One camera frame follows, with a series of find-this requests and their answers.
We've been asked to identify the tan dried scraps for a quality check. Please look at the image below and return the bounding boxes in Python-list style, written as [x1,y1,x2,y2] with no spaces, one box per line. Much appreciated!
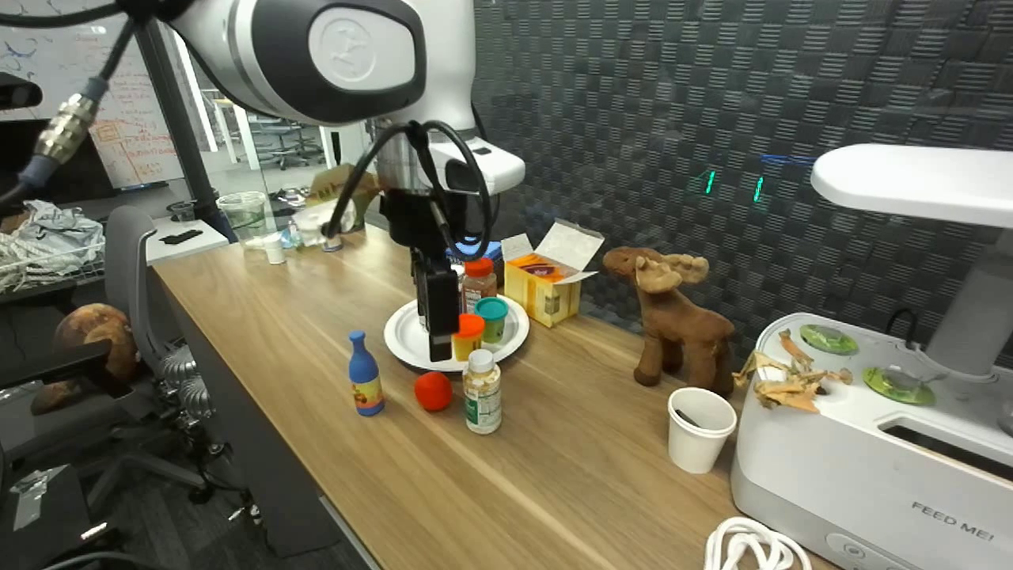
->
[737,331,851,415]

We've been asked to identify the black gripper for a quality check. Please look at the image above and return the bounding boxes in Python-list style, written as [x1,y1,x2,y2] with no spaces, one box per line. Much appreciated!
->
[380,186,470,364]

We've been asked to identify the blue folded cloth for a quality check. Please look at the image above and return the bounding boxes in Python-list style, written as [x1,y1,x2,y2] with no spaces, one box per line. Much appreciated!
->
[447,234,506,267]

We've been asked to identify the yellow tub with orange lid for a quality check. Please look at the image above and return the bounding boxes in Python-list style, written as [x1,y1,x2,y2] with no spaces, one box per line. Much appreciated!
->
[452,312,487,361]

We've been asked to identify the brown moose plush toy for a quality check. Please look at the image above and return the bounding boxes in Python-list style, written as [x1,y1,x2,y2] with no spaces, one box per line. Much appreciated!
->
[603,243,740,399]

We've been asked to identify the white bottle with green label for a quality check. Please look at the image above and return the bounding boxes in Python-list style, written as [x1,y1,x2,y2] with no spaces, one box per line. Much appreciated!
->
[461,350,506,437]

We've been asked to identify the open yellow cardboard box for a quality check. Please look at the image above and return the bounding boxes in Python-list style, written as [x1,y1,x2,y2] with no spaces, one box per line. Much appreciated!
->
[500,216,608,331]

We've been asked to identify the orange ball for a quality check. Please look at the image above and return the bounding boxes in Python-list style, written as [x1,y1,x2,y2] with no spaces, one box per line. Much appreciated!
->
[413,372,456,415]

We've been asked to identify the grey office chair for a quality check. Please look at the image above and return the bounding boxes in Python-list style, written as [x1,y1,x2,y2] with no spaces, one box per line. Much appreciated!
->
[97,201,267,533]

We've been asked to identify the pale fabric pile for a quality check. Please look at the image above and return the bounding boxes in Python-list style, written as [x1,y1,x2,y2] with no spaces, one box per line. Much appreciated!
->
[0,197,107,298]

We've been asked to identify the white paper plate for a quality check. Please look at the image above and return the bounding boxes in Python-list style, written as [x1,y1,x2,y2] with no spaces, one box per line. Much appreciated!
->
[380,296,536,373]

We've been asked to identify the white bowl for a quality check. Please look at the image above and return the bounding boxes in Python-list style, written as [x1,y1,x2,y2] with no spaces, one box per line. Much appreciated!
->
[728,143,1013,570]

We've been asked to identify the white paper cup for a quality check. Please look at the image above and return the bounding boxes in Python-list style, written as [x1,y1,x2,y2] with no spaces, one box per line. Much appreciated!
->
[664,388,740,480]

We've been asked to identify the blue toy bottle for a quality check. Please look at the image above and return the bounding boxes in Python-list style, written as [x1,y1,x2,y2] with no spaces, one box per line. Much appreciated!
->
[346,328,389,419]

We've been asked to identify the black slanted pole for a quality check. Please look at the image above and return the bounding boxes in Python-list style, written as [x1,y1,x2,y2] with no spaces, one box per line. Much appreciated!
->
[129,13,241,243]

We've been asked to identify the small tub with teal lid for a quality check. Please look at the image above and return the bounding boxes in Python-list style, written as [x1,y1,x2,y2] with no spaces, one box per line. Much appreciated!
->
[473,296,512,344]

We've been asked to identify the white coiled cable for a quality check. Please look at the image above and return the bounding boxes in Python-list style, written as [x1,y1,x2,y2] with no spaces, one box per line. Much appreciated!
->
[704,512,816,570]

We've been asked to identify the amber wrist camera block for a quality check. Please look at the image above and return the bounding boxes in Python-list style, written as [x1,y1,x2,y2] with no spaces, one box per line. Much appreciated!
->
[304,161,388,216]

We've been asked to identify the clear plastic jar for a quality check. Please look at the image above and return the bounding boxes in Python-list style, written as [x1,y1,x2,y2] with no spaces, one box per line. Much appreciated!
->
[215,186,279,252]

